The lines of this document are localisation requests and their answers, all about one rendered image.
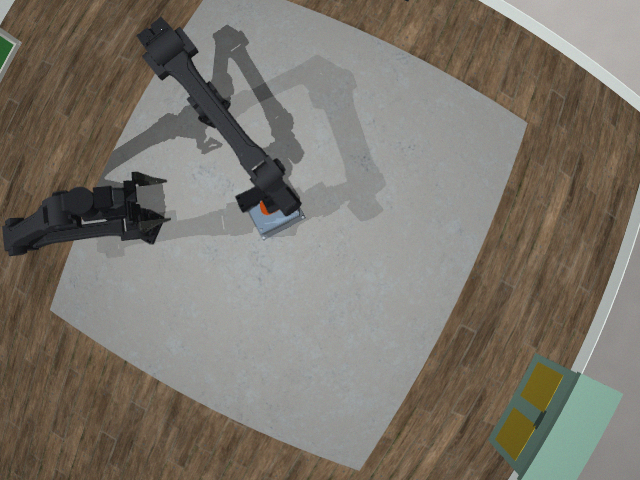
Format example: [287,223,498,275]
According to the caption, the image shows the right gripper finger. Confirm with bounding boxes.
[139,218,171,233]
[134,171,167,186]

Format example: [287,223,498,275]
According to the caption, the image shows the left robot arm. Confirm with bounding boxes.
[136,17,302,216]

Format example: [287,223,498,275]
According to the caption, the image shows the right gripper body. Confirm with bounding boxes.
[123,172,143,233]

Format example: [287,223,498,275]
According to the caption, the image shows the light blue metal plate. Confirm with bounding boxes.
[249,204,299,234]

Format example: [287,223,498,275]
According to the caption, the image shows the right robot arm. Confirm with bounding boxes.
[2,186,163,256]

